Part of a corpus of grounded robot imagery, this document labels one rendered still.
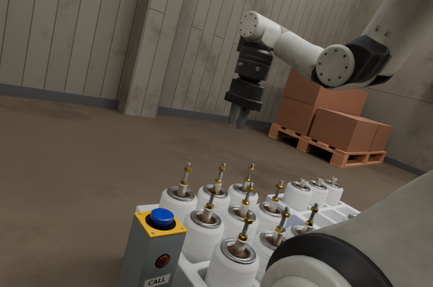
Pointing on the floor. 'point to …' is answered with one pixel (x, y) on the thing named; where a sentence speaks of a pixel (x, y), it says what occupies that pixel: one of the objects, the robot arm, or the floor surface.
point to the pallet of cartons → (329, 123)
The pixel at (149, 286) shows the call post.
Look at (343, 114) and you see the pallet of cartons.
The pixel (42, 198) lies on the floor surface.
